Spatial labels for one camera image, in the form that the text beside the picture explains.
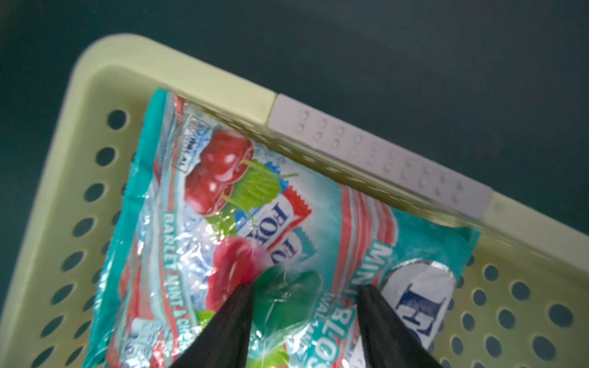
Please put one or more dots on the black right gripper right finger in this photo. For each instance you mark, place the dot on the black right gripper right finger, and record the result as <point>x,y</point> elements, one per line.
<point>386,341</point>

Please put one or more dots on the teal Fox's mint bag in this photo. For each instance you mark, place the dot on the teal Fox's mint bag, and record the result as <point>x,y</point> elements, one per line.
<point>207,209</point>

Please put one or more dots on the pale green plastic basket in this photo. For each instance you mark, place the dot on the pale green plastic basket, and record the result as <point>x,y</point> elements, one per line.
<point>524,302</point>

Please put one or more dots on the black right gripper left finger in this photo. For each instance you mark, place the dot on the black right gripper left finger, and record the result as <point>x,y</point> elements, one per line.
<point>225,339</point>

